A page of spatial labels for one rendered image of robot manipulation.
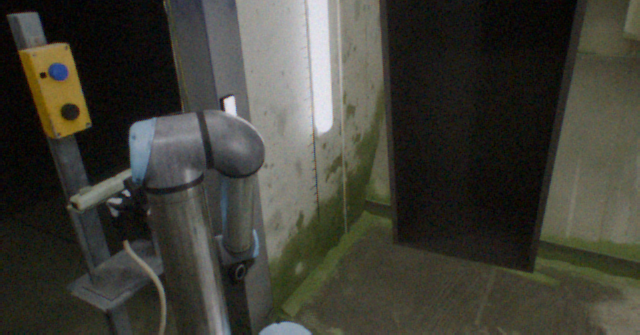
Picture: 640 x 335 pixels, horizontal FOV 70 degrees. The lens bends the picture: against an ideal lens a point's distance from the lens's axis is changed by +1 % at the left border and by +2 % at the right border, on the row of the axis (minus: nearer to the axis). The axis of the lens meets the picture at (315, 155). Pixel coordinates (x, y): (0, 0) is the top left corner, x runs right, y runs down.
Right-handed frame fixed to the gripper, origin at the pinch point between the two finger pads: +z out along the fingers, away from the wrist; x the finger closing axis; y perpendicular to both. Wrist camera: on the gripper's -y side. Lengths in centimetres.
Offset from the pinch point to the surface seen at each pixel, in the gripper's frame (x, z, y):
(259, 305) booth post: 54, -6, 87
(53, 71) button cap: -2.4, 7.1, -39.4
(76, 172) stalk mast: -0.6, 14.6, -5.2
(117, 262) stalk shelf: 1.3, 9.6, 30.3
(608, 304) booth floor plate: 150, -151, 105
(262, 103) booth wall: 73, -6, -8
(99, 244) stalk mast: -0.2, 14.6, 23.1
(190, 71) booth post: 47, 5, -28
